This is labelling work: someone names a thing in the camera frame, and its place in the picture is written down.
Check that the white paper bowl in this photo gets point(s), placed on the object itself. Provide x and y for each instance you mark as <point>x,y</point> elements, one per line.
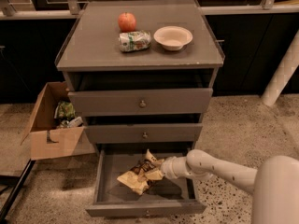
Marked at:
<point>173,38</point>

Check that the open cardboard box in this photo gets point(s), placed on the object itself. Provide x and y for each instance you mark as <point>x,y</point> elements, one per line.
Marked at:
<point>46,139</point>

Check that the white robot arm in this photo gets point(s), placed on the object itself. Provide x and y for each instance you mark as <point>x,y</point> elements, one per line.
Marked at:
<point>274,186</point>

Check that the white pillar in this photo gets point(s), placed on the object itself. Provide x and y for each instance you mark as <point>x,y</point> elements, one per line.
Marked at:
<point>283,74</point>

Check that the red apple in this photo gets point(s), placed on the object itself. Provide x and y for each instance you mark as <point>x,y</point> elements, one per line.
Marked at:
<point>127,22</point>

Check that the white packet in box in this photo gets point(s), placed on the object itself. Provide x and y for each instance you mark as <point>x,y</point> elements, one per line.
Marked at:
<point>71,123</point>

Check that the grey bottom drawer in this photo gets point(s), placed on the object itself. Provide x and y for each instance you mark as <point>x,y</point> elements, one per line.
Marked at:
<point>164,198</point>

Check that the grey drawer cabinet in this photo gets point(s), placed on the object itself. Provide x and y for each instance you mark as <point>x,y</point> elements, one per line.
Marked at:
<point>92,59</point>

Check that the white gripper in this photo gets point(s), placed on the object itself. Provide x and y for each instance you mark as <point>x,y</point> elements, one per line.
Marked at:
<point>168,168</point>

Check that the grey drawer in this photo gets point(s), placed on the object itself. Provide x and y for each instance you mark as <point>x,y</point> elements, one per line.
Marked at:
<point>164,198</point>
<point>143,133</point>
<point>140,102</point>

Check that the brown chip bag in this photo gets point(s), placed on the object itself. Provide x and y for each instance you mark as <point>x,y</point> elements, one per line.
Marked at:
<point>135,178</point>

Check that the black metal frame leg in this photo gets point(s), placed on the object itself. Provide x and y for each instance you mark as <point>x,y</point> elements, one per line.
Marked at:
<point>15,183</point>

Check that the grey middle drawer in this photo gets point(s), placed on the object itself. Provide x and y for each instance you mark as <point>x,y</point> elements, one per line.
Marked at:
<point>143,133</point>

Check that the green snack bag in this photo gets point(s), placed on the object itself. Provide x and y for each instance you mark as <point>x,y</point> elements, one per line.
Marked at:
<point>64,110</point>

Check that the grey top drawer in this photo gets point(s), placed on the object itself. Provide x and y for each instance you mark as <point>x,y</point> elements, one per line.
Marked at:
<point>140,102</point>

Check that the grey metal railing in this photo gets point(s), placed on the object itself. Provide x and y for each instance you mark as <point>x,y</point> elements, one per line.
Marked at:
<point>37,14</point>

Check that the crushed green white can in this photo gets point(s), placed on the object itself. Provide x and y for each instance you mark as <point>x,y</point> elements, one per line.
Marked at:
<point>134,41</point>

